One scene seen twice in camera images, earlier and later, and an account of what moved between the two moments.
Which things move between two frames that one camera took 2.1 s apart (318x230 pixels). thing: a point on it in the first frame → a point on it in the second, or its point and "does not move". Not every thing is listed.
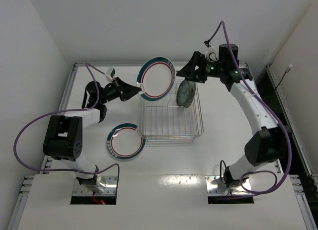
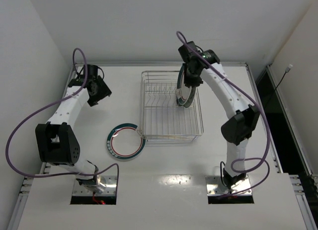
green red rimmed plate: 125,141 does not move
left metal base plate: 110,190 does not move
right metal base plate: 215,187 does not move
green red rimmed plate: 157,75 → 184,93
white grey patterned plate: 192,88 does not move
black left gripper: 119,89 → 100,93
